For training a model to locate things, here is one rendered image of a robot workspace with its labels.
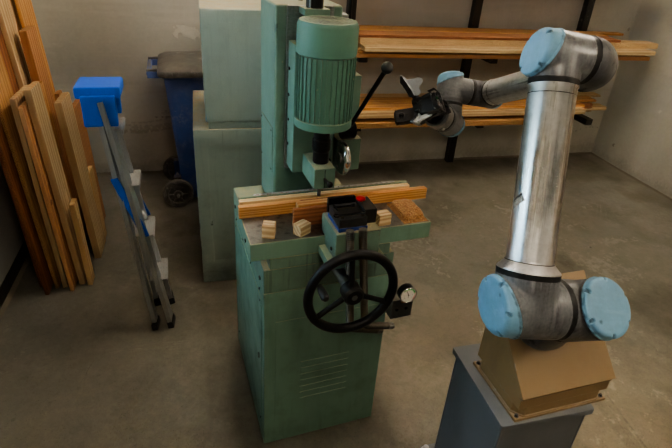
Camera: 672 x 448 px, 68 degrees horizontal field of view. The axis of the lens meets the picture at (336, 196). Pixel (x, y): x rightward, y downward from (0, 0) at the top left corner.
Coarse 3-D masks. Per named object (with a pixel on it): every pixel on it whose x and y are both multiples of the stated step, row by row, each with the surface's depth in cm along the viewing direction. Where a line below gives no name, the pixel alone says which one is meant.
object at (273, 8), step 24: (264, 0) 164; (288, 0) 161; (264, 24) 167; (264, 48) 171; (264, 72) 175; (264, 96) 179; (264, 120) 182; (264, 144) 186; (264, 168) 192; (288, 168) 178
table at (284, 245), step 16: (384, 208) 171; (240, 224) 161; (256, 224) 157; (288, 224) 158; (320, 224) 159; (400, 224) 163; (416, 224) 164; (256, 240) 149; (272, 240) 149; (288, 240) 150; (304, 240) 152; (320, 240) 154; (384, 240) 163; (400, 240) 165; (256, 256) 149; (272, 256) 151; (288, 256) 153; (320, 256) 153
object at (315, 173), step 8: (312, 152) 167; (304, 160) 165; (312, 160) 161; (304, 168) 166; (312, 168) 157; (320, 168) 156; (328, 168) 157; (312, 176) 158; (320, 176) 157; (328, 176) 158; (312, 184) 159; (320, 184) 158
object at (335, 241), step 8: (328, 224) 149; (368, 224) 150; (376, 224) 150; (328, 232) 150; (336, 232) 144; (344, 232) 145; (368, 232) 146; (376, 232) 148; (328, 240) 151; (336, 240) 144; (344, 240) 145; (368, 240) 148; (376, 240) 149; (328, 248) 152; (336, 248) 145; (344, 248) 146; (368, 248) 149; (376, 248) 150
